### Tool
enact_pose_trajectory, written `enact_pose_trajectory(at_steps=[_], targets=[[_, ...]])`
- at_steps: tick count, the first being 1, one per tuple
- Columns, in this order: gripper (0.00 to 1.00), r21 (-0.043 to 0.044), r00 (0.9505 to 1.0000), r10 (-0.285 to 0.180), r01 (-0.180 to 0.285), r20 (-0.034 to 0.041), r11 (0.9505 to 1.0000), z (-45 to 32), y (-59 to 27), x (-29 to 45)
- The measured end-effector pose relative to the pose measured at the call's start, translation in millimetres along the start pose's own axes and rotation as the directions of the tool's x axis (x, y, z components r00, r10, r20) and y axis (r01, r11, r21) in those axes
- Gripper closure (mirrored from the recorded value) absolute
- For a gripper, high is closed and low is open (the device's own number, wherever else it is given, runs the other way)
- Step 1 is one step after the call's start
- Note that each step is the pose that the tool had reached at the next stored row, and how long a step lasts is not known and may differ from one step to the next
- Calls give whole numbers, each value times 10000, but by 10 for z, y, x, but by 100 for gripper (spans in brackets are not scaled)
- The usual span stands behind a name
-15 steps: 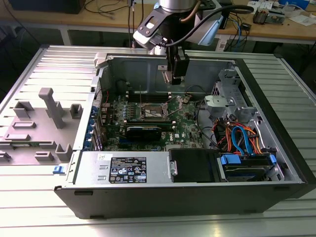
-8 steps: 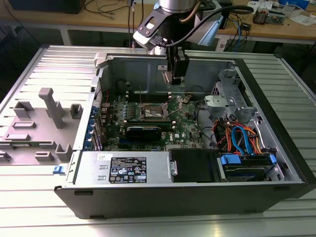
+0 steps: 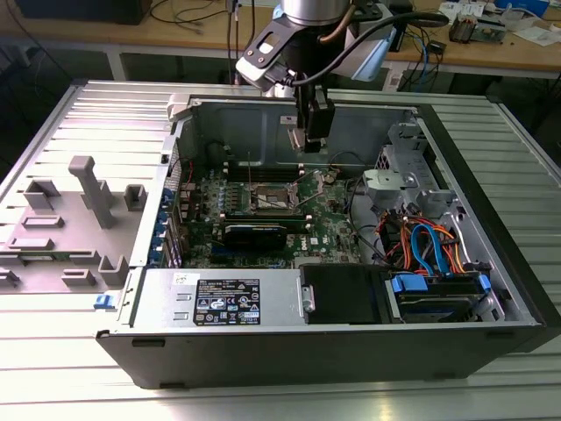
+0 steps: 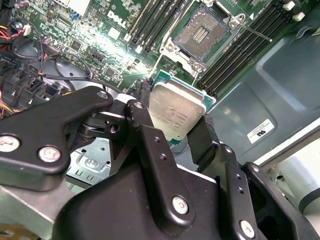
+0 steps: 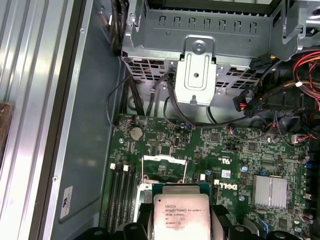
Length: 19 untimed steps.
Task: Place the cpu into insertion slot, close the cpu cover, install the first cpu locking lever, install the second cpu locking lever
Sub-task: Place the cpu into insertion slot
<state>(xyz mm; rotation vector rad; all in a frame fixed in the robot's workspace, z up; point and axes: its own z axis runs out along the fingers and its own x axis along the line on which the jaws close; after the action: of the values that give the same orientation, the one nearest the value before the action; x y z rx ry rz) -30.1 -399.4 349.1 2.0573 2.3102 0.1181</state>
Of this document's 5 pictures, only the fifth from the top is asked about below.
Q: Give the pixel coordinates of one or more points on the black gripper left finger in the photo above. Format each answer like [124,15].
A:
[145,215]

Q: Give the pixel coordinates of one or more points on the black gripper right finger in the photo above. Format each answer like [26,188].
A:
[220,217]

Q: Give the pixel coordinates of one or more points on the silver CPU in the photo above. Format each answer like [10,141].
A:
[182,212]

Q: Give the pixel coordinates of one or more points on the thin metal locking lever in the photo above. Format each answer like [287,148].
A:
[185,172]

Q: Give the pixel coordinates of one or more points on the CPU socket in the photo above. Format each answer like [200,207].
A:
[147,196]

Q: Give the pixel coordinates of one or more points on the black RAM slot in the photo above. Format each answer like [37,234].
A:
[126,195]
[113,195]
[216,182]
[119,195]
[132,195]

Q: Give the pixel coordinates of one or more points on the silver finned chipset heatsink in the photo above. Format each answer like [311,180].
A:
[270,192]

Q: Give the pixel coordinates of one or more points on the green motherboard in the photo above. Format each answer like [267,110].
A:
[250,155]

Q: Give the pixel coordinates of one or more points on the white barcode sticker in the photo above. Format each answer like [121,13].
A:
[66,202]

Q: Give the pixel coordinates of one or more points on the round coin cell battery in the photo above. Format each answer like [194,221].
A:
[136,133]

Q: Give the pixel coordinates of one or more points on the open black PC case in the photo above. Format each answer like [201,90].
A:
[87,125]

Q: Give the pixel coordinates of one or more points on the black power connector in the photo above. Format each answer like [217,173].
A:
[246,105]

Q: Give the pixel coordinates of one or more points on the silver metal drive cage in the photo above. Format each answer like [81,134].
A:
[225,37]

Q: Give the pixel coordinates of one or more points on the silver metal cage bracket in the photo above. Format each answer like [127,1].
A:
[195,82]

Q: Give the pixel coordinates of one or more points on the brown wooden base plate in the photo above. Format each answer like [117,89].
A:
[6,130]

